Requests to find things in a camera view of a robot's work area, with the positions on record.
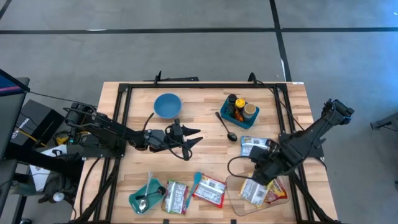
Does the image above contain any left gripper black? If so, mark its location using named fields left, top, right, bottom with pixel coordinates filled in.
left=143, top=118, right=204, bottom=153

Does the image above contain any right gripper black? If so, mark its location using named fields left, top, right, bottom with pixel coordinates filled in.
left=248, top=139, right=286, bottom=187

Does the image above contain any light blue ramen pack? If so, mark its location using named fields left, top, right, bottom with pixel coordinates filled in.
left=240, top=136, right=270, bottom=157

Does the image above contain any red and yellow ramen pack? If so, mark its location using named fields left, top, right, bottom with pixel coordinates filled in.
left=264, top=177, right=289, bottom=204

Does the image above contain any blue round bowl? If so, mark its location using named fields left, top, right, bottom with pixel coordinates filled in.
left=154, top=93, right=183, bottom=120

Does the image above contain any black spoon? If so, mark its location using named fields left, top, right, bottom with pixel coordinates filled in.
left=215, top=111, right=238, bottom=142

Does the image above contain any clear plastic container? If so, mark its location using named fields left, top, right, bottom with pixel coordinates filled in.
left=224, top=164, right=290, bottom=217

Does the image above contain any red beef ramen pack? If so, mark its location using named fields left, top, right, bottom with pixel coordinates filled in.
left=192, top=173, right=227, bottom=209

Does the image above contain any jar with tan lid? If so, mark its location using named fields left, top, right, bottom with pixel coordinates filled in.
left=243, top=103, right=257, bottom=121

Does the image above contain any spice jar with yellow lid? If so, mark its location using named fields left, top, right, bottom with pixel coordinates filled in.
left=234, top=98, right=246, bottom=113

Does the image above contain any silver metal spoon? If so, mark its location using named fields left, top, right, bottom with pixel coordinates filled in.
left=138, top=171, right=154, bottom=213
left=134, top=185, right=167, bottom=201

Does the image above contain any pink lime shrimp ramen pack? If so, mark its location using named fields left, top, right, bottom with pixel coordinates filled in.
left=161, top=179, right=189, bottom=215

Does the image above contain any teal rectangular dish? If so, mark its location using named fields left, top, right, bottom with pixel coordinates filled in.
left=128, top=177, right=167, bottom=215

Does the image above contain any blue condiment bin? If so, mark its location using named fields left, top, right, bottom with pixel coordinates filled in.
left=220, top=95, right=261, bottom=130

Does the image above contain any black equipment box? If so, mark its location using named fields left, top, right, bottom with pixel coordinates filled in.
left=11, top=99, right=65, bottom=147

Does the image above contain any white paper sheet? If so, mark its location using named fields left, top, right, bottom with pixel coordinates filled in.
left=29, top=144, right=68, bottom=192

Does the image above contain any monitor with blue screen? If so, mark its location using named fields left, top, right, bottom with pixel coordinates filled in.
left=0, top=68, right=31, bottom=161

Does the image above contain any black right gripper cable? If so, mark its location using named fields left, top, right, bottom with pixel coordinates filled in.
left=227, top=155, right=259, bottom=180

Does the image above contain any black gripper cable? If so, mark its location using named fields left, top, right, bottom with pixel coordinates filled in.
left=141, top=112, right=193, bottom=162
left=227, top=155, right=259, bottom=180

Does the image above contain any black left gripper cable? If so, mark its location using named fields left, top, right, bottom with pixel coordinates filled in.
left=141, top=112, right=193, bottom=162

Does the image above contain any black aluminium table frame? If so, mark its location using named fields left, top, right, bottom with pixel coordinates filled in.
left=71, top=81, right=343, bottom=224

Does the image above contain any black flat bracket bar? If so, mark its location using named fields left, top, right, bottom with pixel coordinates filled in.
left=144, top=70, right=200, bottom=83

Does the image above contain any thin black floor cable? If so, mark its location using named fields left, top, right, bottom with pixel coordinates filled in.
left=29, top=90, right=74, bottom=103

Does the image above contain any yellow cable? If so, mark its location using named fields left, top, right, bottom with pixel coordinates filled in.
left=17, top=128, right=43, bottom=146

